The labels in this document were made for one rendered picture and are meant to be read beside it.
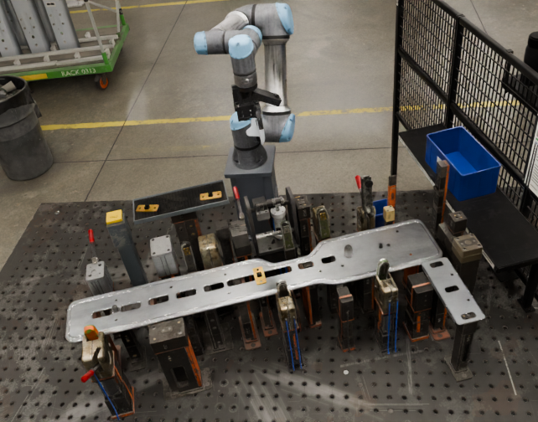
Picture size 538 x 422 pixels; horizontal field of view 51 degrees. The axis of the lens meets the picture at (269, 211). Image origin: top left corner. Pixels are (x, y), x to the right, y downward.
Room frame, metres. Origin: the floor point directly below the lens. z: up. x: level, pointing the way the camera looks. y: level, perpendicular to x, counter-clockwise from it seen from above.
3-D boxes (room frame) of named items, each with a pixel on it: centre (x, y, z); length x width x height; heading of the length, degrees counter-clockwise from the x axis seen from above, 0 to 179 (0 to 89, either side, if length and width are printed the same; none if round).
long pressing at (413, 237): (1.40, 0.09, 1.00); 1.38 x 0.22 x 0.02; 96
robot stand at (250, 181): (2.01, 0.05, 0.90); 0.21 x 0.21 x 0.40; 79
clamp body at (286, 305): (1.25, -0.01, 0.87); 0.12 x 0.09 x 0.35; 6
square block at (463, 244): (1.37, -0.68, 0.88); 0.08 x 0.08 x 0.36; 6
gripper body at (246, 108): (1.67, 0.02, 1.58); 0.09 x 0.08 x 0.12; 96
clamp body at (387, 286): (1.25, -0.36, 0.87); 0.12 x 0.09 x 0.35; 6
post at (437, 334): (1.28, -0.57, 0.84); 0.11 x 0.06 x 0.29; 6
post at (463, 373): (1.10, -0.59, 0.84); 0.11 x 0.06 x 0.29; 6
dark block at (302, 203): (1.65, -0.13, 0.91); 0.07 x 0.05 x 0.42; 6
